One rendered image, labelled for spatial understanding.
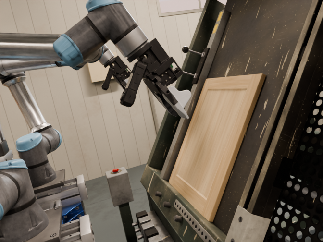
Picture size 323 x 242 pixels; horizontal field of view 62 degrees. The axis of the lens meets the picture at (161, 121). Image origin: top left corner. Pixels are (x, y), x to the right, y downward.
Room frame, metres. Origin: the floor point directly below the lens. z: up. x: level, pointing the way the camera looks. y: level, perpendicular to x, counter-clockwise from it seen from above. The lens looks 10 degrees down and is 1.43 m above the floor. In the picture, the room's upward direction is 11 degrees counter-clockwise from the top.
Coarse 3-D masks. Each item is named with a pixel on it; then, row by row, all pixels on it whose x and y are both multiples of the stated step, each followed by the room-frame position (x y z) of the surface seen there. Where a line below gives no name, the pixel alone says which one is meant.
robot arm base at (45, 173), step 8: (48, 160) 1.28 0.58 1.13; (32, 168) 1.20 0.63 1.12; (40, 168) 1.21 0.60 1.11; (48, 168) 1.24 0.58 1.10; (32, 176) 1.19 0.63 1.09; (40, 176) 1.20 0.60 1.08; (48, 176) 1.23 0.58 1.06; (56, 176) 1.28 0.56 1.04; (32, 184) 1.18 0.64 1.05; (40, 184) 1.19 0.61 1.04
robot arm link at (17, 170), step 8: (16, 160) 0.77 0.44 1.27; (0, 168) 0.73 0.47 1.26; (8, 168) 0.74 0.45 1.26; (16, 168) 0.76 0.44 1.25; (24, 168) 0.78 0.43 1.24; (8, 176) 0.72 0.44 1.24; (16, 176) 0.74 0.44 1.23; (24, 176) 0.77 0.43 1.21; (16, 184) 0.72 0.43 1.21; (24, 184) 0.76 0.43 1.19; (24, 192) 0.76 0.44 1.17; (32, 192) 0.79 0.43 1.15; (24, 200) 0.75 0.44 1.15
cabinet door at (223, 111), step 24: (216, 96) 1.21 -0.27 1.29; (240, 96) 1.03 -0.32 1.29; (192, 120) 1.33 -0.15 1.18; (216, 120) 1.12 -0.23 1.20; (240, 120) 0.96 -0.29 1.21; (192, 144) 1.23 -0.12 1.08; (216, 144) 1.05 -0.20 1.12; (240, 144) 0.93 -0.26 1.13; (192, 168) 1.14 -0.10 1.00; (216, 168) 0.98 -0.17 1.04; (192, 192) 1.05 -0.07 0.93; (216, 192) 0.91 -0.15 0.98
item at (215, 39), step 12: (228, 12) 1.48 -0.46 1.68; (216, 36) 1.45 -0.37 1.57; (216, 48) 1.45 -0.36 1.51; (204, 72) 1.42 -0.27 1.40; (192, 96) 1.40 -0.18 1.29; (192, 108) 1.39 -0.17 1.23; (180, 120) 1.42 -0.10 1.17; (180, 132) 1.37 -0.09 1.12; (180, 144) 1.37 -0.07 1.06; (168, 156) 1.37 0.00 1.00; (168, 168) 1.34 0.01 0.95; (168, 180) 1.34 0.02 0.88
